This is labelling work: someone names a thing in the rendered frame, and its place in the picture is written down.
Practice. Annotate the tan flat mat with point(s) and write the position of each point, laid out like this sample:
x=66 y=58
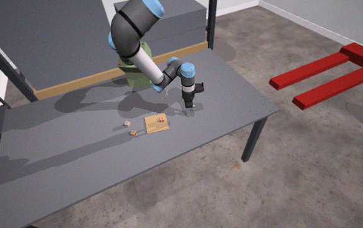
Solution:
x=153 y=123

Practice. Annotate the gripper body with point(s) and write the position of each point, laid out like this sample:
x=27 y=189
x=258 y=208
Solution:
x=188 y=93

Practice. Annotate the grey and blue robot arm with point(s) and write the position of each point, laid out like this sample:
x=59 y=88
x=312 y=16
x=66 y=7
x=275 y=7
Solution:
x=128 y=26

